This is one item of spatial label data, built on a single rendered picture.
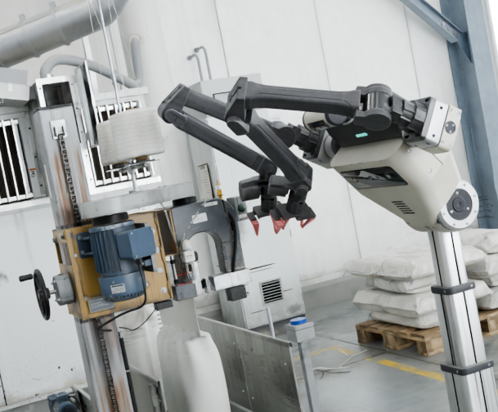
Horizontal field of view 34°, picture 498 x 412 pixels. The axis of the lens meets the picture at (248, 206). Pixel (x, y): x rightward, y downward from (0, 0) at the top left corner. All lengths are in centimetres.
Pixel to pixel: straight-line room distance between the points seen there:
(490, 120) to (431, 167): 603
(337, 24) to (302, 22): 37
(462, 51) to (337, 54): 139
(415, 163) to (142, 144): 88
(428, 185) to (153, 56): 401
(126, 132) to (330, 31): 545
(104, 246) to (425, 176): 103
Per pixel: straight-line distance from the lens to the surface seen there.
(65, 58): 543
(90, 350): 292
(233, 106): 221
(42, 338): 561
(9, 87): 525
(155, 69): 617
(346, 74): 800
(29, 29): 544
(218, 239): 298
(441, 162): 244
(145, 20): 623
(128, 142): 269
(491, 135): 842
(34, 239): 556
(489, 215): 874
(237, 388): 385
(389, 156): 236
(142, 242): 262
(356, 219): 792
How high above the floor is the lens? 145
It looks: 3 degrees down
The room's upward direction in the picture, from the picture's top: 11 degrees counter-clockwise
